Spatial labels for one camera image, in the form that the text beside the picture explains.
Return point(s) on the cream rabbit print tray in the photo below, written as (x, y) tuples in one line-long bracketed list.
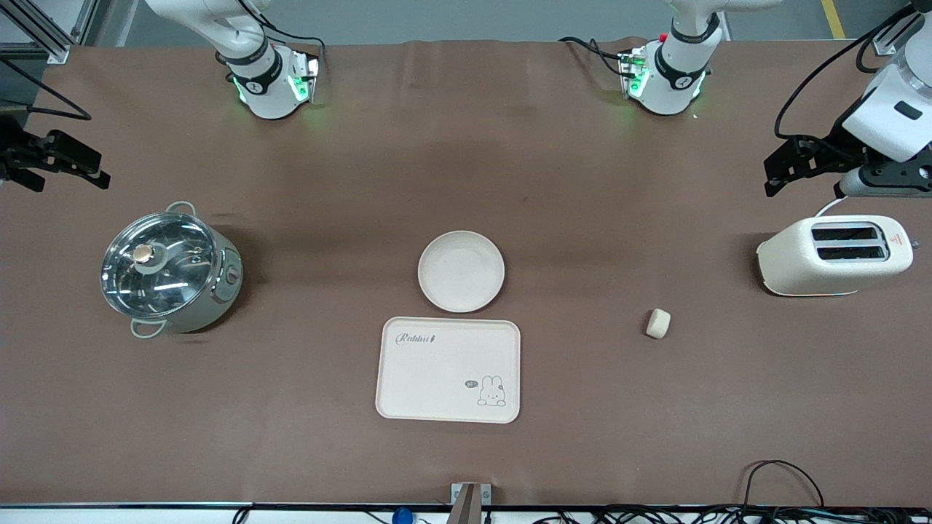
[(437, 378)]

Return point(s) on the grey electric cooking pot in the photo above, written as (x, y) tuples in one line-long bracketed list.
[(227, 284)]

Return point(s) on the cream two-slot toaster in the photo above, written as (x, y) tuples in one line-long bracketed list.
[(786, 266)]

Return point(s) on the blue round knob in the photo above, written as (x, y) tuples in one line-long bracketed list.
[(402, 517)]

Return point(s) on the metal arm base bracket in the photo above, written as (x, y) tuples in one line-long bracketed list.
[(309, 73)]

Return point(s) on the round cream plate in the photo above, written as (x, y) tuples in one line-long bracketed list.
[(461, 271)]

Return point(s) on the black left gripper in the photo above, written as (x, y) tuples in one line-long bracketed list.
[(829, 152)]

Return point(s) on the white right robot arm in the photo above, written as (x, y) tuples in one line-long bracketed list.
[(269, 87)]

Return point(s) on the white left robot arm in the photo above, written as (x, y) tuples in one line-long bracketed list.
[(677, 80)]

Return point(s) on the aluminium frame profile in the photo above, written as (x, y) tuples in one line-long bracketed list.
[(44, 33), (885, 44)]

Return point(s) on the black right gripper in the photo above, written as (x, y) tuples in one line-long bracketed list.
[(14, 149)]

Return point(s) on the brown table mat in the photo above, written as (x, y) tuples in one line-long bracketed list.
[(655, 437)]

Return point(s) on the small cream bun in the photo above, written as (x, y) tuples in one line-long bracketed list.
[(658, 324)]

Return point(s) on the glass pot lid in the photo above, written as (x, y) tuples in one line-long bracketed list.
[(167, 284)]

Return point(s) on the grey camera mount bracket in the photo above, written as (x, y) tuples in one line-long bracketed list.
[(470, 506)]

